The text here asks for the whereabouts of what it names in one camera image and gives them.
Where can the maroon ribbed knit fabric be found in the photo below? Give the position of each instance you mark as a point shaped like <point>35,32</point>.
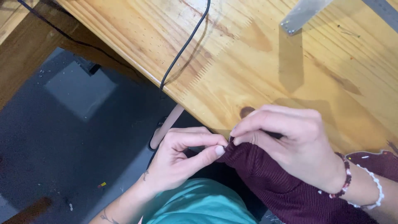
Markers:
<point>279,186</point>

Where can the person's left hand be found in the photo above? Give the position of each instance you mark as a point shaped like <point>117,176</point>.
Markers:
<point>174,168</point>

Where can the person's right hand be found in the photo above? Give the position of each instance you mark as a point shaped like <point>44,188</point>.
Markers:
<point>298,146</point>

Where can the yellow red small scrap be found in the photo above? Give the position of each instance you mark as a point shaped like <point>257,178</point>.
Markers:
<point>102,184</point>

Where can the teal shirt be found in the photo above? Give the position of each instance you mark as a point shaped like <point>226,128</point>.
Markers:
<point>199,202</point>

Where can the metal ruler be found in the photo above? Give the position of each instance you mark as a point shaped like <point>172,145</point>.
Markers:
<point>303,14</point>

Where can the beige table leg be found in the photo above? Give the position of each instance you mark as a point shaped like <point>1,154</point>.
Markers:
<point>166,126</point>

